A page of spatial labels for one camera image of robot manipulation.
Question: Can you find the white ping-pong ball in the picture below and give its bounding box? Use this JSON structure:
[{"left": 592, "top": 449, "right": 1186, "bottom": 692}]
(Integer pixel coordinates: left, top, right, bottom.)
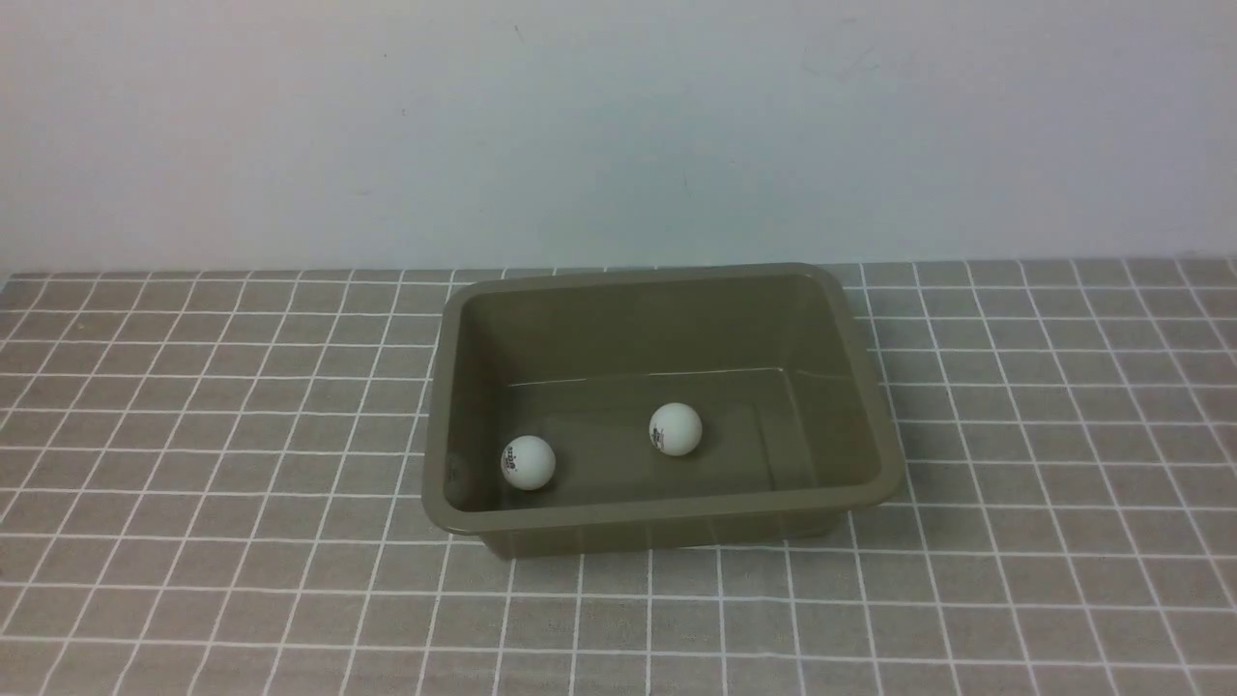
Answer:
[
  {"left": 500, "top": 435, "right": 557, "bottom": 492},
  {"left": 648, "top": 402, "right": 704, "bottom": 457}
]

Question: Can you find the olive green plastic bin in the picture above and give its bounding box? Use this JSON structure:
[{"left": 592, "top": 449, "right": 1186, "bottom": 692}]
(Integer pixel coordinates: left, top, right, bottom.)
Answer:
[{"left": 421, "top": 263, "right": 905, "bottom": 559}]

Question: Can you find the grey checkered tablecloth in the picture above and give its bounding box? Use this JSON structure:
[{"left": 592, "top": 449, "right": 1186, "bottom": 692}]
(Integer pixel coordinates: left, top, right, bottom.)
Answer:
[{"left": 1, "top": 257, "right": 1236, "bottom": 695}]

